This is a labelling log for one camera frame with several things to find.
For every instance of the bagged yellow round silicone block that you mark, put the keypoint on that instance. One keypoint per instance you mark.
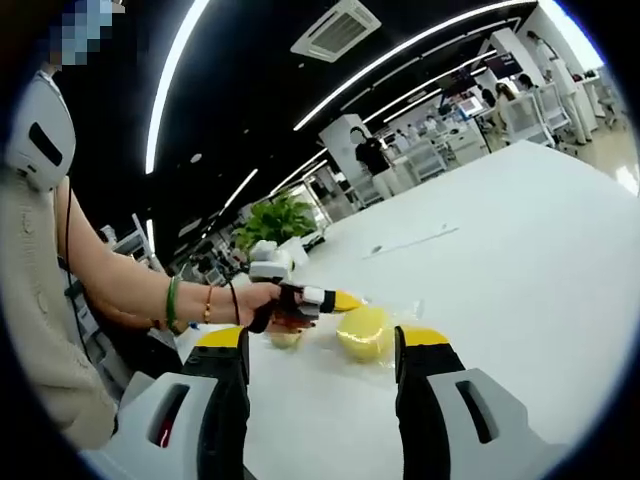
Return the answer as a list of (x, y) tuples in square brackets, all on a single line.
[(362, 337)]

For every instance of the ceiling air conditioner vent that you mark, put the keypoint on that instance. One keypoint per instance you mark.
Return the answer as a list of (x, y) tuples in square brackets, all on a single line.
[(340, 30)]

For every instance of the bagged yellow square silicone block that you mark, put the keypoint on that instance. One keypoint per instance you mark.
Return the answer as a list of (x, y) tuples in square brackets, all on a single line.
[(285, 341)]

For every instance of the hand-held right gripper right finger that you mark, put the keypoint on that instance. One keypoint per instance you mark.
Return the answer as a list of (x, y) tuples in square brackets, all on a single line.
[(445, 430)]

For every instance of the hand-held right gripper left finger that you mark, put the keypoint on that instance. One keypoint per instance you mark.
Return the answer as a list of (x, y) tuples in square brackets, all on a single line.
[(200, 425)]

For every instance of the white worn device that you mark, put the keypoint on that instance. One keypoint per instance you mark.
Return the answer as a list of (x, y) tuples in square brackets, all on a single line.
[(40, 135)]

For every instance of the white rack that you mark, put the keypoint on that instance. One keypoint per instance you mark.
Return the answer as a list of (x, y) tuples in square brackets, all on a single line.
[(426, 161)]

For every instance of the green bangle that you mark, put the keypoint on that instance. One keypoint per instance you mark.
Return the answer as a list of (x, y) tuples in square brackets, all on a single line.
[(172, 305)]

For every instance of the potted green plant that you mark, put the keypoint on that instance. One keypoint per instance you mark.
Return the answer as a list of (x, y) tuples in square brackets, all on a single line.
[(275, 220)]

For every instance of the dark wall monitor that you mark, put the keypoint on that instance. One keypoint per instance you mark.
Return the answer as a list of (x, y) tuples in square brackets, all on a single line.
[(505, 62), (464, 81)]

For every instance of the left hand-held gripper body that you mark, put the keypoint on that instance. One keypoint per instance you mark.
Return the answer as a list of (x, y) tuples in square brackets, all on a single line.
[(270, 270)]

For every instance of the white mesh chair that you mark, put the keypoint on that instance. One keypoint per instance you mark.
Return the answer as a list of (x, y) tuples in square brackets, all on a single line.
[(609, 100), (525, 117), (556, 107)]

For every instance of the long ceiling strip light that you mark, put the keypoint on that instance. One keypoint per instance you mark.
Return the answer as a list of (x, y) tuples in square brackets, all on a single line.
[(167, 90), (400, 50)]

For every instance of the operator in cream sweater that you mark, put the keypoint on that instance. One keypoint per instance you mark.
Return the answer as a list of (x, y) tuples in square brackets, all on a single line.
[(45, 350)]

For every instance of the short ceiling strip light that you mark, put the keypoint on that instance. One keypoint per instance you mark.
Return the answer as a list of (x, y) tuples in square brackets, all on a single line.
[(240, 189)]

